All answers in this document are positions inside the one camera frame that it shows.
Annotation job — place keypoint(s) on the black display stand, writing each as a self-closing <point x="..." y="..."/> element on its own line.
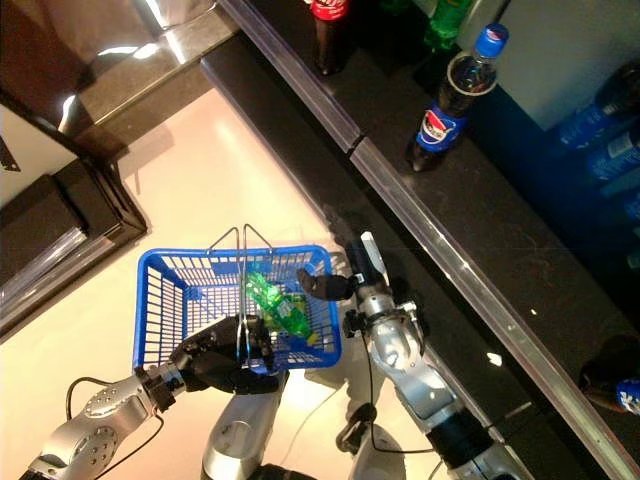
<point x="60" y="225"/>

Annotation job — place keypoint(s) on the Coca-Cola bottle red label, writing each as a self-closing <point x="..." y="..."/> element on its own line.
<point x="327" y="40"/>

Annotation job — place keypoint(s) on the small white paper scrap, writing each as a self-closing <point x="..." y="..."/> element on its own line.
<point x="495" y="358"/>

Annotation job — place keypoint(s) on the shelf upright post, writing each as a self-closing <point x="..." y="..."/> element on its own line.
<point x="487" y="12"/>

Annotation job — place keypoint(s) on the black shelf board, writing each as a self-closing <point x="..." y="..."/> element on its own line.
<point x="370" y="90"/>
<point x="500" y="225"/>

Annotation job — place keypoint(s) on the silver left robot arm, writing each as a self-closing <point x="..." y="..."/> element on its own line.
<point x="100" y="425"/>

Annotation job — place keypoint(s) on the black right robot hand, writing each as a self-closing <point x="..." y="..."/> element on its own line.
<point x="332" y="287"/>

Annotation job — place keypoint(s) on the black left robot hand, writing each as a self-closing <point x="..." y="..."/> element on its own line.
<point x="215" y="370"/>

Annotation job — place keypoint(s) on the white right hand back plate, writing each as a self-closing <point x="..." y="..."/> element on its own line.
<point x="372" y="252"/>

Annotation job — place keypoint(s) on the clear plastic price rail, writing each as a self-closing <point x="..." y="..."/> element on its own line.
<point x="450" y="260"/>
<point x="300" y="80"/>

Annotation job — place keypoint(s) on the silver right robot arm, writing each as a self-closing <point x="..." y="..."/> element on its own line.
<point x="400" y="345"/>

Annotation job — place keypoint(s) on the blue plastic shopping basket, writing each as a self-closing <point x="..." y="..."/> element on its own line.
<point x="142" y="310"/>

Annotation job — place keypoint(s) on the dark robot torso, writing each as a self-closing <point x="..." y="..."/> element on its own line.
<point x="300" y="474"/>

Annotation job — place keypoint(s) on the silver left robot leg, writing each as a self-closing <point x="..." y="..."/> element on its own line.
<point x="240" y="440"/>

